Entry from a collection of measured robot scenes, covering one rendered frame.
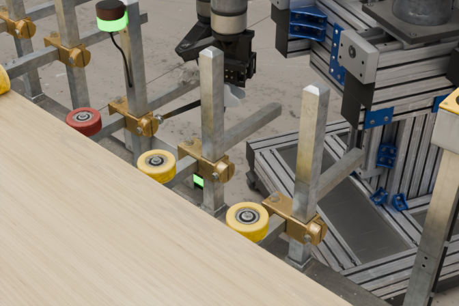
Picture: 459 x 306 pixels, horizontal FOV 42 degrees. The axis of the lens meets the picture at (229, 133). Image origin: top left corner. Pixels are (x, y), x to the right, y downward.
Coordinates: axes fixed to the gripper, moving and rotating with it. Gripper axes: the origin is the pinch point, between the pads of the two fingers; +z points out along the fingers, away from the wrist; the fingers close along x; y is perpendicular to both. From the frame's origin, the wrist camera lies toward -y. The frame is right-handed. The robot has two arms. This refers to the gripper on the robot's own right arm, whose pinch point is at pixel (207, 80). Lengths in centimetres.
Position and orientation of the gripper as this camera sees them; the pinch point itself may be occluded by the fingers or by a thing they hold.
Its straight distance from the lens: 168.5
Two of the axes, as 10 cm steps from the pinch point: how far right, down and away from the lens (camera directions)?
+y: 6.7, -4.5, 6.0
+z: 0.1, 8.1, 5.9
